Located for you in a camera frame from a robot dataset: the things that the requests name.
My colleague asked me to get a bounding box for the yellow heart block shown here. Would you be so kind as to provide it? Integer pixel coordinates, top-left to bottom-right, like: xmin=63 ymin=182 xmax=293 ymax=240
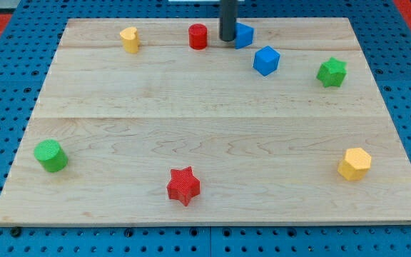
xmin=120 ymin=26 xmax=140 ymax=54

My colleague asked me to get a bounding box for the light wooden board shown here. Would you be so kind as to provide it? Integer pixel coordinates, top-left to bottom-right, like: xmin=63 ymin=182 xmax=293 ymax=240
xmin=0 ymin=18 xmax=411 ymax=227

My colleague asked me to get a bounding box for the red star block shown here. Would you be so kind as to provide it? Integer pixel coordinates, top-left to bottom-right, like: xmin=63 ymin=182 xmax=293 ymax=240
xmin=166 ymin=166 xmax=201 ymax=206

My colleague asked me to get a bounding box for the blue cube block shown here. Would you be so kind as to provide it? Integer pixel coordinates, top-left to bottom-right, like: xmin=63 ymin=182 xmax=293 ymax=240
xmin=253 ymin=46 xmax=280 ymax=76

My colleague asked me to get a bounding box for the red cylinder block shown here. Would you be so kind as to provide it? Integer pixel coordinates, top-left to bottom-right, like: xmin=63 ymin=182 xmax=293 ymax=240
xmin=188 ymin=24 xmax=208 ymax=50

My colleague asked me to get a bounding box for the blue triangle block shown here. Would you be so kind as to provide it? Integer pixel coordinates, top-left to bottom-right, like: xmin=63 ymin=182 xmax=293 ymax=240
xmin=235 ymin=23 xmax=254 ymax=49

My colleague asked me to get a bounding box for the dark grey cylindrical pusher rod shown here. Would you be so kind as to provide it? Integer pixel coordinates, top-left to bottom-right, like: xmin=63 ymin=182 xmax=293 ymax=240
xmin=219 ymin=0 xmax=238 ymax=42

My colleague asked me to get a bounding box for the green star block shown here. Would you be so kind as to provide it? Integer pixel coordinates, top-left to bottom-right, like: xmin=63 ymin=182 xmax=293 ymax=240
xmin=316 ymin=57 xmax=347 ymax=88

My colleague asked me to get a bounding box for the yellow hexagon block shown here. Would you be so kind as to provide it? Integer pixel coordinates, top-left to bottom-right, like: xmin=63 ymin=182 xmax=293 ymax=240
xmin=338 ymin=148 xmax=372 ymax=181

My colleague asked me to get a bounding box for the green cylinder block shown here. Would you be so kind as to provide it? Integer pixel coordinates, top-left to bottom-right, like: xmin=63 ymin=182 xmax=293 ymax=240
xmin=34 ymin=139 xmax=69 ymax=173

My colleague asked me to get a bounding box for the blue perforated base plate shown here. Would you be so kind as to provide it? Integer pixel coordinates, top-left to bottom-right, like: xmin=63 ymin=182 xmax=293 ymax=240
xmin=0 ymin=0 xmax=411 ymax=256

